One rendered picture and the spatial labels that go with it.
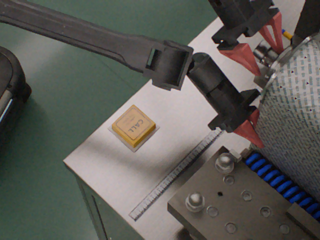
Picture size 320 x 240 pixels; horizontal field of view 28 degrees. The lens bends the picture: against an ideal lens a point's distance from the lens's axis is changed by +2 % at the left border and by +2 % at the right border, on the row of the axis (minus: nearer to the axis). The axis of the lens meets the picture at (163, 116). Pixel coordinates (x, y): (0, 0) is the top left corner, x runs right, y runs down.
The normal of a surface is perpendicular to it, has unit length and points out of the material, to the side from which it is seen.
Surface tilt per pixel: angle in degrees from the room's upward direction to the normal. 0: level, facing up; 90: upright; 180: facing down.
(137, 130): 0
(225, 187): 0
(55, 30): 36
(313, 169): 90
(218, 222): 0
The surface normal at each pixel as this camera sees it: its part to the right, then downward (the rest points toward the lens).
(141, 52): -0.05, 0.21
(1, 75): 0.00, -0.41
